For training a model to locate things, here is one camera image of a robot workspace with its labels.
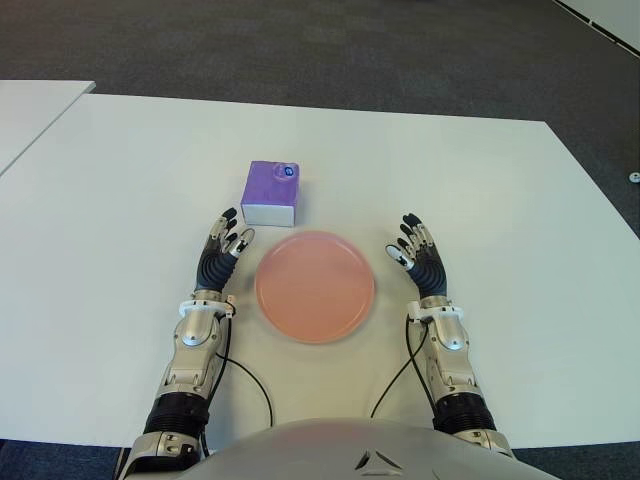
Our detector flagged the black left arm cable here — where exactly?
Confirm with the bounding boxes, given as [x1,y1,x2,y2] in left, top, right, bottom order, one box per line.
[199,312,275,459]

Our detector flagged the pink round plate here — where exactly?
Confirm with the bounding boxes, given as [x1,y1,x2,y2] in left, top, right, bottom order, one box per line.
[253,228,377,345]

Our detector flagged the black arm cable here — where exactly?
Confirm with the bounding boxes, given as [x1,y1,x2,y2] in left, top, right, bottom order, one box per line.
[199,312,275,459]
[369,317,436,419]

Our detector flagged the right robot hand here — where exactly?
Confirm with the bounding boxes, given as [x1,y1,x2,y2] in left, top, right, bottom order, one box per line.
[383,212,452,299]

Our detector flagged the white table with seam line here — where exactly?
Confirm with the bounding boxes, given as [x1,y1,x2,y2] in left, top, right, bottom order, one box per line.
[552,0,640,54]

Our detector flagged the purple tissue paper pack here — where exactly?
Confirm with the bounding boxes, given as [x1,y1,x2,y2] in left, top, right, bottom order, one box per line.
[239,159,302,229]

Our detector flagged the plain white table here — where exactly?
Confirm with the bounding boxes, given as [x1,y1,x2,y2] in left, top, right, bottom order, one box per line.
[0,79,96,177]

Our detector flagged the grey robot torso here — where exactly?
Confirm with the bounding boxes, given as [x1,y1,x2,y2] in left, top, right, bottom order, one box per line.
[164,418,561,480]

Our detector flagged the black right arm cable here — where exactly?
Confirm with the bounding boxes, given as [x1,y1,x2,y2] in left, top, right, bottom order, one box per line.
[369,317,436,419]

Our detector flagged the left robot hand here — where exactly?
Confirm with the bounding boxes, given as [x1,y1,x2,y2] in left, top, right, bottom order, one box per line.
[193,207,257,294]

